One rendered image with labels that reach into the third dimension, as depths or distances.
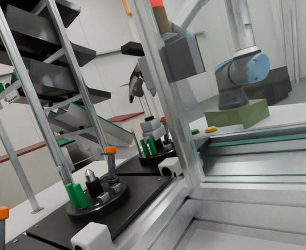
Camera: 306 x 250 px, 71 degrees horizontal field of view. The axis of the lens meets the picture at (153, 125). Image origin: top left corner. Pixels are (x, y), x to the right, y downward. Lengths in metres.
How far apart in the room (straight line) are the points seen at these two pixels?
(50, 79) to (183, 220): 0.57
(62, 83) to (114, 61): 7.23
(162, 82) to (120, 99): 7.37
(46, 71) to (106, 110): 6.82
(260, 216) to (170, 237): 0.16
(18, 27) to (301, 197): 0.80
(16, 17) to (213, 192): 0.72
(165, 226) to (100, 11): 8.25
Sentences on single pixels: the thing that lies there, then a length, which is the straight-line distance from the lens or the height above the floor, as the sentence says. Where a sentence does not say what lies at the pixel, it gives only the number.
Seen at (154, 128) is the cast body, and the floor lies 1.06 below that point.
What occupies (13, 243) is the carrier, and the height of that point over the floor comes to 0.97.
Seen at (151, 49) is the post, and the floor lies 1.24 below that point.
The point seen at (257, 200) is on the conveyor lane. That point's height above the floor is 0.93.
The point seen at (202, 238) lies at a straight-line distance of 0.50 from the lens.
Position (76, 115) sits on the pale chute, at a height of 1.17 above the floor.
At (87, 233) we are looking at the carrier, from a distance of 0.39.
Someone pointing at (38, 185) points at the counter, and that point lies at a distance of 3.54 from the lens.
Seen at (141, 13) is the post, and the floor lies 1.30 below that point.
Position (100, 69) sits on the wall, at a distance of 7.75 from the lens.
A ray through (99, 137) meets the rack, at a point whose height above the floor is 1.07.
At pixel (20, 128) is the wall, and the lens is 7.18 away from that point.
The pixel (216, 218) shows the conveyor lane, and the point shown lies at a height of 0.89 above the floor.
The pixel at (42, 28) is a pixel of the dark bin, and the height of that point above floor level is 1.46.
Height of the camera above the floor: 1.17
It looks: 9 degrees down
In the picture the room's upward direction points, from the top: 18 degrees counter-clockwise
